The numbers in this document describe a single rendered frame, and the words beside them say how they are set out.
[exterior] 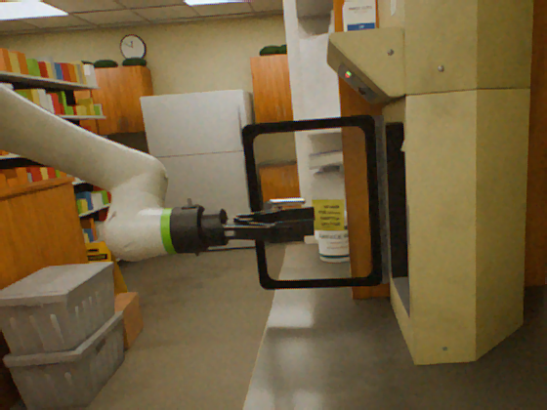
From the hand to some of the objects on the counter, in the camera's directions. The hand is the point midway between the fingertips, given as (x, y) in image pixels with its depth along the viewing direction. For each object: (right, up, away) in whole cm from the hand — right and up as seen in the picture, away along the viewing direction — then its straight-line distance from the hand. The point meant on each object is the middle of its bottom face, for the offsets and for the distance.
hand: (309, 220), depth 97 cm
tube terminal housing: (+32, -22, +8) cm, 40 cm away
